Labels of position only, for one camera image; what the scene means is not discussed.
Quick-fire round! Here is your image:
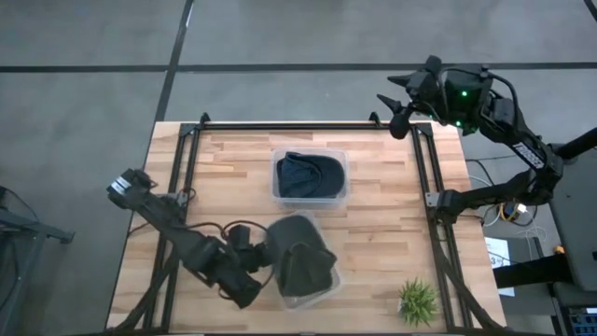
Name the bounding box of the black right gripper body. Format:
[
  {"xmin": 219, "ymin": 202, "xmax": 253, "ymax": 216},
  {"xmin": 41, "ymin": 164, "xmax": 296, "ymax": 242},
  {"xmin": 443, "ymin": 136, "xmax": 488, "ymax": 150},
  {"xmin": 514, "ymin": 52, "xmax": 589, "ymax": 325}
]
[{"xmin": 404, "ymin": 54, "xmax": 494, "ymax": 136}]

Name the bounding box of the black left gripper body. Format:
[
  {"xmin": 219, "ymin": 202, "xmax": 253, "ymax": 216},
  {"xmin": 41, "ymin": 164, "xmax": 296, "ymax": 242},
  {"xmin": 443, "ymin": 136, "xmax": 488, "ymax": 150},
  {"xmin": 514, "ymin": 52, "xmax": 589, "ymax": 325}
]
[{"xmin": 235, "ymin": 242, "xmax": 268, "ymax": 275}]

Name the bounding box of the dark green cap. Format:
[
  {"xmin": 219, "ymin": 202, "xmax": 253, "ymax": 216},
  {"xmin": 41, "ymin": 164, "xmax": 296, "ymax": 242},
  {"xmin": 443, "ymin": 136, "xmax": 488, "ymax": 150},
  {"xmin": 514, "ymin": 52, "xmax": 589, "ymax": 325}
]
[
  {"xmin": 267, "ymin": 215, "xmax": 324, "ymax": 265},
  {"xmin": 277, "ymin": 242, "xmax": 339, "ymax": 299}
]

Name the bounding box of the blue denim cap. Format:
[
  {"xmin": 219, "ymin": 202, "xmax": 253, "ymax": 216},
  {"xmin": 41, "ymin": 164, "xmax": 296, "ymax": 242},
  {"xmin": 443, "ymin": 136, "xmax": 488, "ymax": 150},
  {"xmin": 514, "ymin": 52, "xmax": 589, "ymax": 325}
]
[{"xmin": 275, "ymin": 151, "xmax": 324, "ymax": 199}]

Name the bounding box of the dark blue cap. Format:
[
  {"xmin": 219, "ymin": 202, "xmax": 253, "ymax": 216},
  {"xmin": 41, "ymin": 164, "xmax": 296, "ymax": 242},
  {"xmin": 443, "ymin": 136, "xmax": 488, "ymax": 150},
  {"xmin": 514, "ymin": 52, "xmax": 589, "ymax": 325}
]
[{"xmin": 298, "ymin": 153, "xmax": 347, "ymax": 199}]

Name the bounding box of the clear plastic container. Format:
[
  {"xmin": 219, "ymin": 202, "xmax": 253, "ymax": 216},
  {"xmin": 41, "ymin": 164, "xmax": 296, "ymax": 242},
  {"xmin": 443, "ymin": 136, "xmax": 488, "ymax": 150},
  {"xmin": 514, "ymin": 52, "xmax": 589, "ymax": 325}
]
[
  {"xmin": 266, "ymin": 210, "xmax": 342, "ymax": 311},
  {"xmin": 270, "ymin": 147, "xmax": 351, "ymax": 210}
]

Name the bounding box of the small green potted plant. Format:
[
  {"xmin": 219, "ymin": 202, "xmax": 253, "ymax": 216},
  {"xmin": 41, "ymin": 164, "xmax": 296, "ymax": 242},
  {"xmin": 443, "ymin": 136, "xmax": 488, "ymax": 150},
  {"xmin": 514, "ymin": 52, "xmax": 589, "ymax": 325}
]
[{"xmin": 397, "ymin": 276, "xmax": 440, "ymax": 328}]

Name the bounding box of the grey equipment cart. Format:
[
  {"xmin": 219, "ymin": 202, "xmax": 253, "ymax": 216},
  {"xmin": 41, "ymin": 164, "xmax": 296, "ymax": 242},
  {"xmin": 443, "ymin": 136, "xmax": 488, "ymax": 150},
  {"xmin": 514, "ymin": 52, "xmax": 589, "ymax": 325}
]
[{"xmin": 548, "ymin": 156, "xmax": 597, "ymax": 293}]

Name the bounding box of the white paper sheet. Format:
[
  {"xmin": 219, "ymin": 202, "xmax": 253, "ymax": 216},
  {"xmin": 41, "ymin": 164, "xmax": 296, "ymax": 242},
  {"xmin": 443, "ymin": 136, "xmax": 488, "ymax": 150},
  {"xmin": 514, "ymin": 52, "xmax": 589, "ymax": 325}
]
[{"xmin": 483, "ymin": 236, "xmax": 517, "ymax": 299}]

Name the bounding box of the black metal stand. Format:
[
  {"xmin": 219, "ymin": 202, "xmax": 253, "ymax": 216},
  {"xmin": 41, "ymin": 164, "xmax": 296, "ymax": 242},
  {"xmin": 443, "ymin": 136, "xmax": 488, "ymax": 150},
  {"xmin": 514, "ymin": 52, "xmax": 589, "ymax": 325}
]
[{"xmin": 0, "ymin": 185, "xmax": 76, "ymax": 336}]

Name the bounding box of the black electronic device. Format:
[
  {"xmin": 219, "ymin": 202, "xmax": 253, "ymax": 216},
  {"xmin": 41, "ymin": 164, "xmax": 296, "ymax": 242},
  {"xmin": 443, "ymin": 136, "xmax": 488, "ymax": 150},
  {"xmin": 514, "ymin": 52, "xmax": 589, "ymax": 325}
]
[{"xmin": 565, "ymin": 305, "xmax": 597, "ymax": 336}]

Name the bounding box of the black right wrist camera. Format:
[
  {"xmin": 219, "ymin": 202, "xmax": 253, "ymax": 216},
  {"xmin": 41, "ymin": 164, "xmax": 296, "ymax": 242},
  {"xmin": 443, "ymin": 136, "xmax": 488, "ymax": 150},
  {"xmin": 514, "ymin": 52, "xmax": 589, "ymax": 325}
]
[{"xmin": 388, "ymin": 105, "xmax": 415, "ymax": 141}]

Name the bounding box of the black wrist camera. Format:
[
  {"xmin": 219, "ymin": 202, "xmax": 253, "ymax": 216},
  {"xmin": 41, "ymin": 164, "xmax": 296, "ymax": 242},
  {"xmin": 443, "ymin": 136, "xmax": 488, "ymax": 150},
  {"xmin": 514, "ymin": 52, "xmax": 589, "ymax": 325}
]
[
  {"xmin": 388, "ymin": 105, "xmax": 415, "ymax": 141},
  {"xmin": 227, "ymin": 223, "xmax": 256, "ymax": 248}
]

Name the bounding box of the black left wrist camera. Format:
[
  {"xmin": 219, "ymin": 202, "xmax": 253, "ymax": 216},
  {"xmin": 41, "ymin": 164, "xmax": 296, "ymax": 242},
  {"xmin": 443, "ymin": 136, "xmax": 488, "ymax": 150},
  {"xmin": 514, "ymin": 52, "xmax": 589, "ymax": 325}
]
[{"xmin": 227, "ymin": 223, "xmax": 256, "ymax": 248}]

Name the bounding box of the black aluminium table frame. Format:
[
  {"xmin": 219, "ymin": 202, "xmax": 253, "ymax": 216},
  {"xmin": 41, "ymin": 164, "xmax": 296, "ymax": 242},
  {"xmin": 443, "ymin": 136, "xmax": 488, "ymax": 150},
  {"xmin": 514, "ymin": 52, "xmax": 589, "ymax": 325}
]
[{"xmin": 111, "ymin": 111, "xmax": 507, "ymax": 335}]

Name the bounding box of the bundle of loose cables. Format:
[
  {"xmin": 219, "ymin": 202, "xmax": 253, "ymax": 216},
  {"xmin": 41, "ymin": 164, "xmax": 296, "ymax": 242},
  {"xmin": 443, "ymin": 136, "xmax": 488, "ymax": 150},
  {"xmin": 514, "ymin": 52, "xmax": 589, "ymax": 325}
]
[{"xmin": 465, "ymin": 157, "xmax": 545, "ymax": 234}]

